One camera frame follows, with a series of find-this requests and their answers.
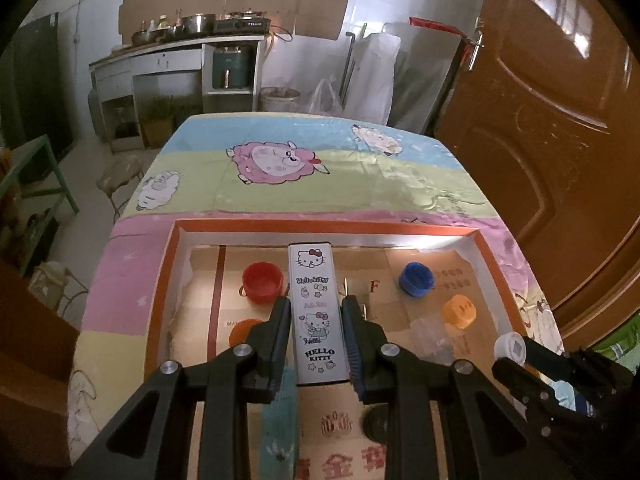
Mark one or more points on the shallow orange-rimmed cardboard tray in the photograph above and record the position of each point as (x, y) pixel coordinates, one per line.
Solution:
(235, 270)

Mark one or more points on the printed cartoon blanket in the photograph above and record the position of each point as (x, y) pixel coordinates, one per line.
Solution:
(350, 185)

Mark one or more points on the white round cap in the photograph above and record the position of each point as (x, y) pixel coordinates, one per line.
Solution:
(509, 347)

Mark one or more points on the black induction cooker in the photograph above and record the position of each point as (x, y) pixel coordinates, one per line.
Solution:
(242, 25)

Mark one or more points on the brown cardboard box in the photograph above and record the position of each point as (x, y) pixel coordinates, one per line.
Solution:
(30, 360)

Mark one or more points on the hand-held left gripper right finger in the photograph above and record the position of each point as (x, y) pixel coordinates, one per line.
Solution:
(350, 345)

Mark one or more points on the metal frame stool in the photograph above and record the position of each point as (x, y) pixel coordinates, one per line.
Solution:
(120, 172)

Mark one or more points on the round bucket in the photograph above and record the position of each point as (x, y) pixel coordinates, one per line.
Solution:
(280, 100)

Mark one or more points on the black round cap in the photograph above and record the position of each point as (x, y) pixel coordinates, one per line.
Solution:
(375, 425)

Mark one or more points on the red bottle cap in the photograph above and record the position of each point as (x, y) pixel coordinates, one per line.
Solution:
(262, 280)

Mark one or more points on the green metal table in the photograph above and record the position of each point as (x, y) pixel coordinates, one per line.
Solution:
(30, 157)

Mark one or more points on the clear plastic sheets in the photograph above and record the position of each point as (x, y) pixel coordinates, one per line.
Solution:
(400, 75)

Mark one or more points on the dark orange bottle cap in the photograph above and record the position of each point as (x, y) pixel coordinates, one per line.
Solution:
(242, 332)

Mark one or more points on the white kitchen counter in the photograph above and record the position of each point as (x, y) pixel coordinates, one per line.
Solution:
(165, 60)

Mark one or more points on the brown wooden door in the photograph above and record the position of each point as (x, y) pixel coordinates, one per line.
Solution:
(550, 110)

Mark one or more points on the dark green panel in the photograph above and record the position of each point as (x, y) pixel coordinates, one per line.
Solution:
(40, 85)

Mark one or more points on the red ribbon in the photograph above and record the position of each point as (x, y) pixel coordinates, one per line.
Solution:
(430, 23)

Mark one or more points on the blue bottle cap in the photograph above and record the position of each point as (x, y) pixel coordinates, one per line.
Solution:
(417, 277)

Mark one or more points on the white plastic bag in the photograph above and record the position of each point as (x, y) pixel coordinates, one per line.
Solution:
(325, 100)

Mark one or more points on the green air fryer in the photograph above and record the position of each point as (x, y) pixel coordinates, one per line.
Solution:
(231, 67)

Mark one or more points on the light orange printed cap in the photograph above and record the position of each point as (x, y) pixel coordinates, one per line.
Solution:
(460, 310)

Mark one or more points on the white cartoon-print long box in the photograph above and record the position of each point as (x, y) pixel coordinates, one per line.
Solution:
(317, 310)

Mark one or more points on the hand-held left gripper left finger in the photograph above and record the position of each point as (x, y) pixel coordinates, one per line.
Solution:
(280, 340)

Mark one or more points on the white plastic jug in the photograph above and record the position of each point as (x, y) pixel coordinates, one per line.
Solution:
(47, 280)

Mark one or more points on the small clear plastic bottle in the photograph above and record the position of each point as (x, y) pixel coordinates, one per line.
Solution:
(430, 337)

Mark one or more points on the green carton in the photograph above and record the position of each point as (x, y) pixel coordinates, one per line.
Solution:
(622, 342)

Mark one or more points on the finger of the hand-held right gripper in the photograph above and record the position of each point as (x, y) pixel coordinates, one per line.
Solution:
(547, 357)
(522, 382)

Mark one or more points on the steel pot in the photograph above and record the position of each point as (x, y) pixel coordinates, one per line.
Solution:
(197, 24)

